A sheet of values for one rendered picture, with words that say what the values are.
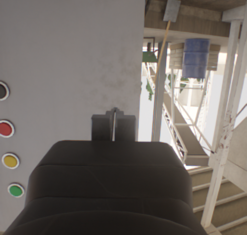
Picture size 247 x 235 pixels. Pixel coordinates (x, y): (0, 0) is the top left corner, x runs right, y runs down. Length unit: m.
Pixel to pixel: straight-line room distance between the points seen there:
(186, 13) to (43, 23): 3.16
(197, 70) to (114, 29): 4.22
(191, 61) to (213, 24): 1.08
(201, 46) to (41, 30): 4.29
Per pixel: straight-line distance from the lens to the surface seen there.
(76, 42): 0.27
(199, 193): 6.76
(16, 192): 0.38
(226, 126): 1.64
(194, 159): 5.88
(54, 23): 0.28
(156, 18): 3.06
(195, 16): 3.47
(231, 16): 3.65
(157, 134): 5.55
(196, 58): 4.45
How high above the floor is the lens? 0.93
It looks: 15 degrees up
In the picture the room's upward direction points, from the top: 178 degrees counter-clockwise
